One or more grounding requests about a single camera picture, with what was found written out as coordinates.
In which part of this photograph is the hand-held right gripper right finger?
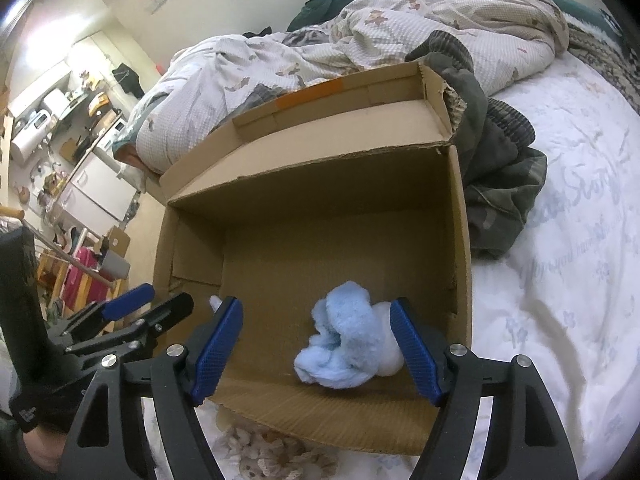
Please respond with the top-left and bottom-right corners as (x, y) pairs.
(389, 297), (581, 480)

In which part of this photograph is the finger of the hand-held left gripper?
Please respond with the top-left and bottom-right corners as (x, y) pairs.
(65, 291), (195, 363)
(47, 282), (156, 342)

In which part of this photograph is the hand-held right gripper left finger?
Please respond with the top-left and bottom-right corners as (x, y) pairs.
(60, 296), (246, 480)

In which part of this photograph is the white fluffy sock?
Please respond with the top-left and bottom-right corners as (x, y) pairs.
(372, 302), (405, 377)

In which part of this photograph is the light blue fluffy sock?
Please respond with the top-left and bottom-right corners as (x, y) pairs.
(294, 282), (382, 390)

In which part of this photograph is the person's left forearm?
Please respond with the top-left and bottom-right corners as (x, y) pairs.
(0, 410), (68, 480)

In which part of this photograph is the beige fluffy soft item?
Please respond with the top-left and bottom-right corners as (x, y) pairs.
(215, 410), (342, 480)

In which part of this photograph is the person's left hand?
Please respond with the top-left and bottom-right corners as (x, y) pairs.
(7, 385), (71, 434)

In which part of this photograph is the pink suitcase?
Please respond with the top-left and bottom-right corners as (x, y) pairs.
(64, 247), (109, 313)

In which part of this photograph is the small cardboard box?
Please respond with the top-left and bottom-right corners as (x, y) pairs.
(102, 226), (132, 261)

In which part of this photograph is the wooden rack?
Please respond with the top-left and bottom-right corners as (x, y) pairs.
(36, 230), (126, 313)

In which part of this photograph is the white refrigerator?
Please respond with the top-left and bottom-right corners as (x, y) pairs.
(49, 152), (142, 222)

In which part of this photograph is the white printed bedsheet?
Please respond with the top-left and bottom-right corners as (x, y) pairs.
(465, 50), (640, 480)

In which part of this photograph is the white kitchen appliance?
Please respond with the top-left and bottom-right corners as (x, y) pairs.
(10, 110), (52, 162)

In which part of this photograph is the dark green plaid garment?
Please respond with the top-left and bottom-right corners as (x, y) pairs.
(405, 30), (549, 261)

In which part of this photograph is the black hanging garment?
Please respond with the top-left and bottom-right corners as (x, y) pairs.
(112, 63), (146, 97)

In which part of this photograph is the floral checked comforter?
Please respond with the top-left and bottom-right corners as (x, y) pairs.
(114, 0), (571, 176)

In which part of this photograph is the dark green cloth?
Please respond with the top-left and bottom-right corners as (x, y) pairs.
(287, 0), (382, 32)

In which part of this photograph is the grey patterned blanket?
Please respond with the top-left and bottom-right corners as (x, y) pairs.
(565, 10), (640, 113)

